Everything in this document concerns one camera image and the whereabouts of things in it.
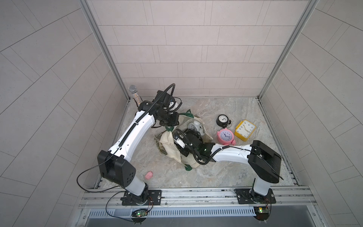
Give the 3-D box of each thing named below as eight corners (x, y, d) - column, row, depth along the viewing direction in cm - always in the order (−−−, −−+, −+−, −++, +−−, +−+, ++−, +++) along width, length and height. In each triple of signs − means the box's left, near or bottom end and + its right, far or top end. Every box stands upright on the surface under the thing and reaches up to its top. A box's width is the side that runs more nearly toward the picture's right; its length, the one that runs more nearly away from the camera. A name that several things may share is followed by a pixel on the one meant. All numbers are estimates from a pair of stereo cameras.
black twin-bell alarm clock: (223, 130, 99) (224, 126, 96) (213, 121, 104) (214, 118, 101) (230, 124, 103) (232, 120, 99) (221, 116, 107) (222, 112, 104)
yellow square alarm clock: (230, 132, 97) (231, 130, 95) (241, 119, 105) (242, 117, 103) (245, 142, 92) (247, 141, 90) (255, 128, 100) (257, 126, 98)
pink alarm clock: (219, 144, 92) (220, 142, 89) (216, 130, 99) (217, 127, 97) (234, 144, 92) (235, 142, 90) (230, 130, 99) (232, 127, 97)
